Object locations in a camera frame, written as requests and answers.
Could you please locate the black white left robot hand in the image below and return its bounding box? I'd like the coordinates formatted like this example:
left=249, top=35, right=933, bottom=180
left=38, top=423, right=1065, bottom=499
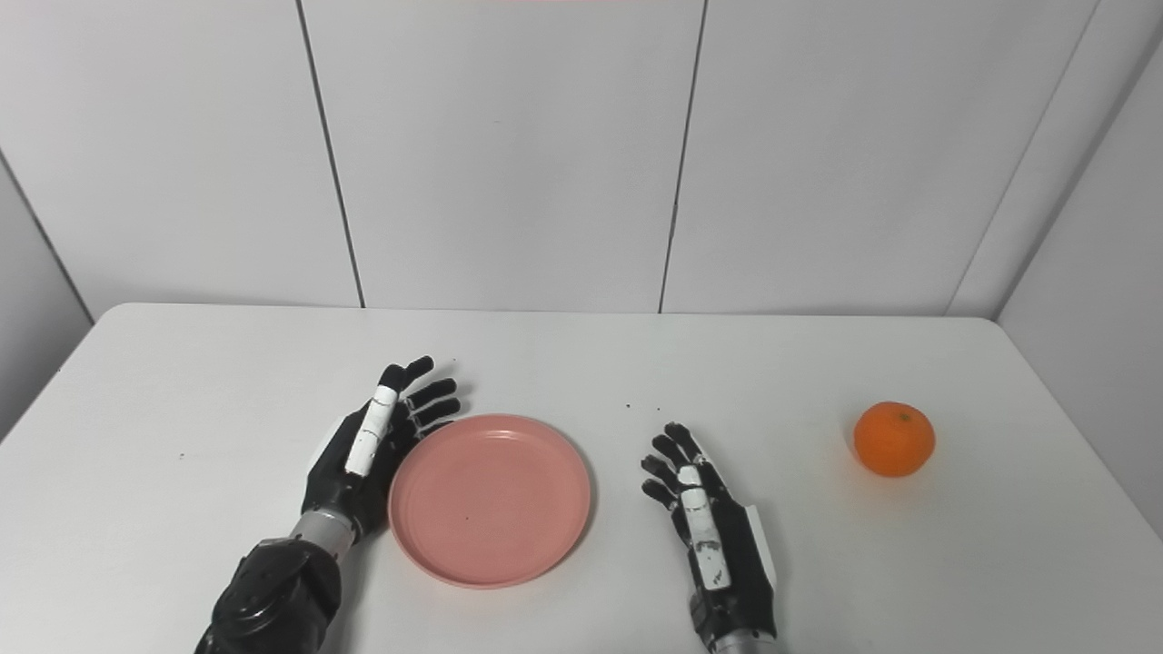
left=301, top=355, right=462, bottom=541

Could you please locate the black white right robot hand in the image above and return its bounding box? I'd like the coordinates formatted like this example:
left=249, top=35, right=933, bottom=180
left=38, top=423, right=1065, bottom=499
left=640, top=422, right=779, bottom=650

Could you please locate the orange fruit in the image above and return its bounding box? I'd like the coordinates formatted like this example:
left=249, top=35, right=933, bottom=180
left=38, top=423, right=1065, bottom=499
left=852, top=401, right=937, bottom=479

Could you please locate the pink round plate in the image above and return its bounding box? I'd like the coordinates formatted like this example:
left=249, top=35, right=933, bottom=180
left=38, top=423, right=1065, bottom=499
left=388, top=414, right=592, bottom=590

